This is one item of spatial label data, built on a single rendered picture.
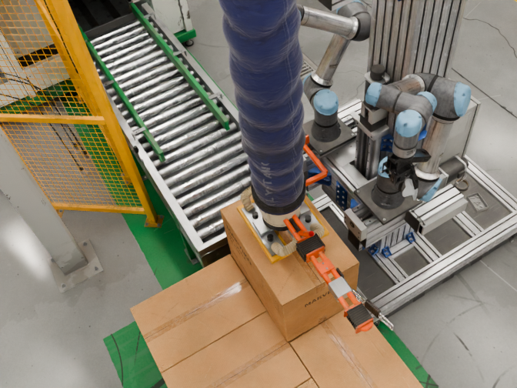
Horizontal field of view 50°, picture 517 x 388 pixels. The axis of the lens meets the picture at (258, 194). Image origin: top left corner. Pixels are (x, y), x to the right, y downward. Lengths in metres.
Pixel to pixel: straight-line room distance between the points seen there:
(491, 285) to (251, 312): 1.54
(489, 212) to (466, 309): 0.61
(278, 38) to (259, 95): 0.21
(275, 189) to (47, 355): 2.05
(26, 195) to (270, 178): 1.61
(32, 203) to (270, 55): 2.01
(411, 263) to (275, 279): 1.15
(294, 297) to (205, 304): 0.64
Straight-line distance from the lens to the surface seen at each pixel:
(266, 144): 1.92
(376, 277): 3.32
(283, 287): 2.45
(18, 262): 4.13
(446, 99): 2.19
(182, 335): 2.87
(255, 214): 2.47
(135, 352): 3.51
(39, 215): 3.41
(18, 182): 3.20
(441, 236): 3.52
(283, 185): 2.12
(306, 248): 2.25
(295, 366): 2.73
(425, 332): 3.44
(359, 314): 2.11
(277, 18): 1.59
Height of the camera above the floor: 3.11
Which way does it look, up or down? 52 degrees down
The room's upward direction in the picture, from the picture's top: 9 degrees counter-clockwise
